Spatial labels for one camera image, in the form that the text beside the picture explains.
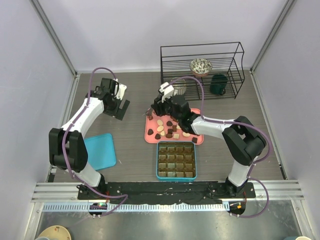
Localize blue chocolate tin box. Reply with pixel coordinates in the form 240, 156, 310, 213
155, 140, 198, 181

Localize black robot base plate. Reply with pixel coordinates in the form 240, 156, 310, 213
76, 181, 256, 205

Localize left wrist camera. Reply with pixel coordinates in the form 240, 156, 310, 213
114, 78, 127, 101

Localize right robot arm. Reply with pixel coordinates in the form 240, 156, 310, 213
151, 95, 271, 198

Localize black wire rack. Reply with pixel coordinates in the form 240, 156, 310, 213
160, 41, 246, 101

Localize gold plastic chocolate insert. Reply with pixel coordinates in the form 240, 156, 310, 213
158, 142, 196, 179

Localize pink tray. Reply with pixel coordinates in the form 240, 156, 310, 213
144, 112, 204, 145

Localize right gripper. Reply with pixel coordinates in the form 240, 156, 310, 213
151, 93, 181, 123

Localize stainless steel tongs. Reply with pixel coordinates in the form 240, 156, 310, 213
144, 107, 154, 119

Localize patterned ceramic bowl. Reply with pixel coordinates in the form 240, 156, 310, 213
189, 58, 213, 77

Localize white cable duct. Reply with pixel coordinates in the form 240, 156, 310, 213
42, 201, 230, 213

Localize beige plate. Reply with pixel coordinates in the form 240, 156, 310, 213
36, 225, 72, 240

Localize striped ceramic cup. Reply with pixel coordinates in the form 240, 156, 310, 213
170, 77, 187, 96

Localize blue tin lid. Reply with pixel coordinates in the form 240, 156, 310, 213
84, 133, 117, 171

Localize dark green mug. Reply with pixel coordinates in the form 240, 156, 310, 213
209, 74, 228, 96

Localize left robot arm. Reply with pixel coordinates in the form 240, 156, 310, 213
48, 78, 130, 200

